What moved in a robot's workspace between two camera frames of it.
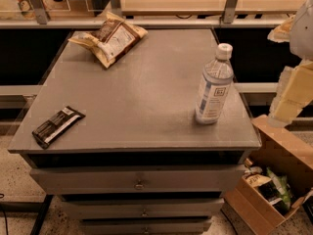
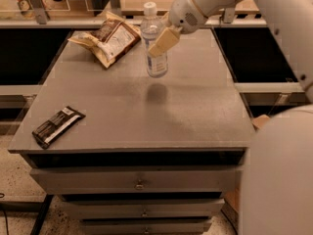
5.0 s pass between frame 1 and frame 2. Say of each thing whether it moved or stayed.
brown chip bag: stayed
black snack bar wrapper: stayed
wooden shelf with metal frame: stayed
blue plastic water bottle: moved
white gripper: moved
